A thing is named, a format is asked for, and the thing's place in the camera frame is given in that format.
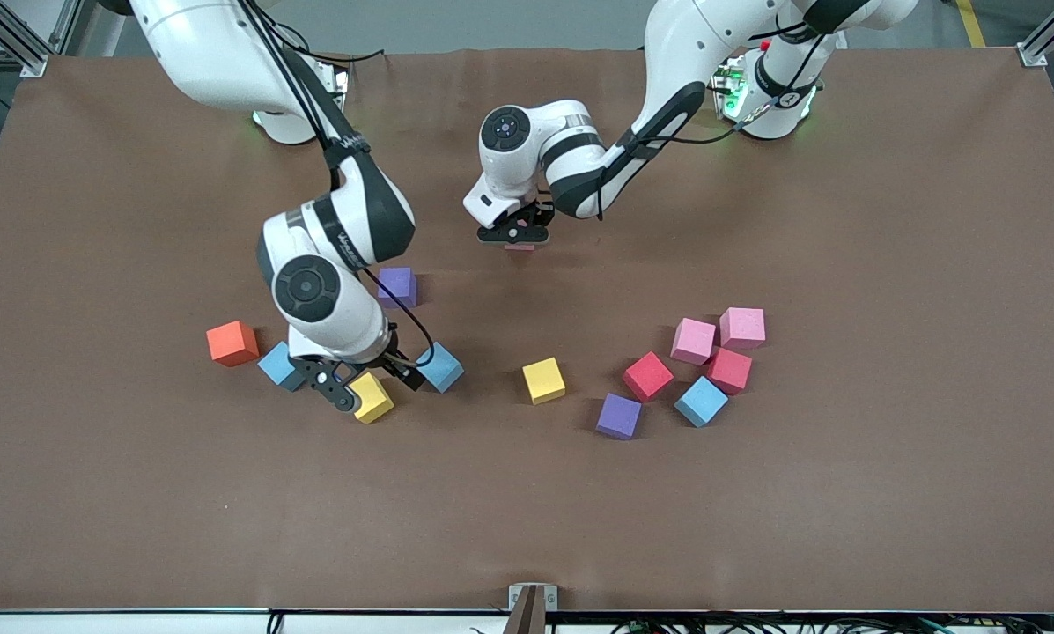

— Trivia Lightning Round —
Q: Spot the blue foam cube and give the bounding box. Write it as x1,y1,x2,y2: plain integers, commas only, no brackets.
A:
256,341,306,393
673,375,730,429
414,342,466,394

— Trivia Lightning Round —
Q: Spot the yellow foam cube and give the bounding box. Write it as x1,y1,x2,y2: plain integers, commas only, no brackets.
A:
350,371,396,425
521,357,568,406

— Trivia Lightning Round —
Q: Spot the purple foam cube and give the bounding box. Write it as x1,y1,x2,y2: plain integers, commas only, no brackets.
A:
377,267,419,309
594,392,644,440

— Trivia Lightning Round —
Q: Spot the arm base box green light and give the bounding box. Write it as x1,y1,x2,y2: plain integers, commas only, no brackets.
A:
320,60,351,114
711,57,749,120

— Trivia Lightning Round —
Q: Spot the orange foam cube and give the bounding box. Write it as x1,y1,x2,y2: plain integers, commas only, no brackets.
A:
206,320,261,367

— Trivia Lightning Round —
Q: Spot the brown paper table cover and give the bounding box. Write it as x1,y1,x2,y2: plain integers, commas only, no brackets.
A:
0,46,1054,613

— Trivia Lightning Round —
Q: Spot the red foam cube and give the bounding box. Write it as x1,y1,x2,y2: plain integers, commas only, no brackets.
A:
705,347,754,395
622,350,675,402

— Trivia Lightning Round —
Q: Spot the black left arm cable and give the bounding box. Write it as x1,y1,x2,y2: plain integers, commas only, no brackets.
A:
597,26,831,221

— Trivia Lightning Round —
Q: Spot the grey metal mounting bracket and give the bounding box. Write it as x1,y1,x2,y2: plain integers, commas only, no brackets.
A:
507,583,559,634

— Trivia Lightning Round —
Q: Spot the black cable bundle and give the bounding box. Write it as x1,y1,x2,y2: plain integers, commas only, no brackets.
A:
610,612,1054,634

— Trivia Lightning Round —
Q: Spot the aluminium frame post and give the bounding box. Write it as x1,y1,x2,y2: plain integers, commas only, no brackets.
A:
0,0,83,78
1018,0,1054,68

